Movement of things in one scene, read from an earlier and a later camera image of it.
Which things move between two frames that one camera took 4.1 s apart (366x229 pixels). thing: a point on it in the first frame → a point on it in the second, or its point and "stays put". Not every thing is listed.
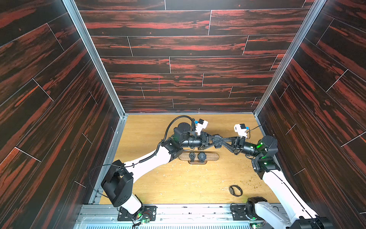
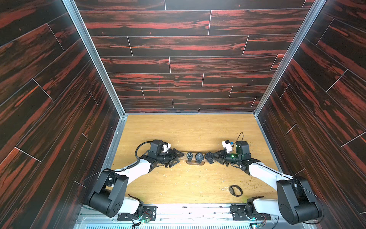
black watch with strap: x=216 y=140 → x=209 y=157
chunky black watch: x=201 y=156 stays put
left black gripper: x=202 y=139 → x=172 y=157
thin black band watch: x=236 y=191 stays put
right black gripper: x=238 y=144 → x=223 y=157
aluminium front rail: x=99 y=216 stays put
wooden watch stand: x=210 y=156 stays put
